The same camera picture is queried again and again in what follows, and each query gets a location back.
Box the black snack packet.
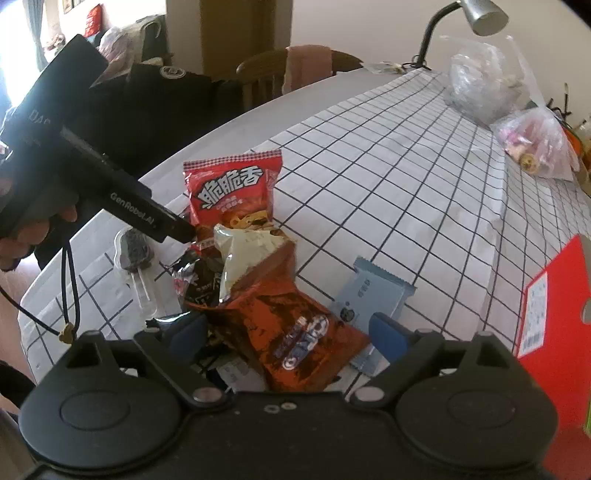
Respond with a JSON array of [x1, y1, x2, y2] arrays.
[[170, 249, 223, 308]]

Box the light blue snack packet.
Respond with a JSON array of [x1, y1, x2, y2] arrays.
[[331, 257, 416, 377]]

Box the cream white snack packet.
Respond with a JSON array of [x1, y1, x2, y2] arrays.
[[213, 224, 287, 302]]

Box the orange brown snack bag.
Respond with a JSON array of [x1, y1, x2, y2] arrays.
[[190, 240, 370, 392]]

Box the red chip snack bag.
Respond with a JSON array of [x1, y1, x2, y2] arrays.
[[183, 149, 283, 229]]

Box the person's left hand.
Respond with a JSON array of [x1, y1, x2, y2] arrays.
[[0, 177, 77, 272]]

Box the black jacket on chair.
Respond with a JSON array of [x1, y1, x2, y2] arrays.
[[34, 62, 246, 271]]

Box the red cardboard box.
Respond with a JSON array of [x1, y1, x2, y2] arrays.
[[516, 234, 591, 479]]

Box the wooden chair pink cloth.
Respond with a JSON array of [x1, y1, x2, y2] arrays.
[[236, 45, 362, 111]]

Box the clear bag pink contents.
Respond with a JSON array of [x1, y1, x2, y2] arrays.
[[491, 107, 579, 181]]

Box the clear bag grey contents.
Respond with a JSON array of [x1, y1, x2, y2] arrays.
[[440, 35, 545, 126]]

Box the silver desk lamp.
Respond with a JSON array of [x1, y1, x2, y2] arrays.
[[402, 0, 510, 71]]

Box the black wrist strap cord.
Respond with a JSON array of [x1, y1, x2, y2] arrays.
[[0, 239, 82, 345]]

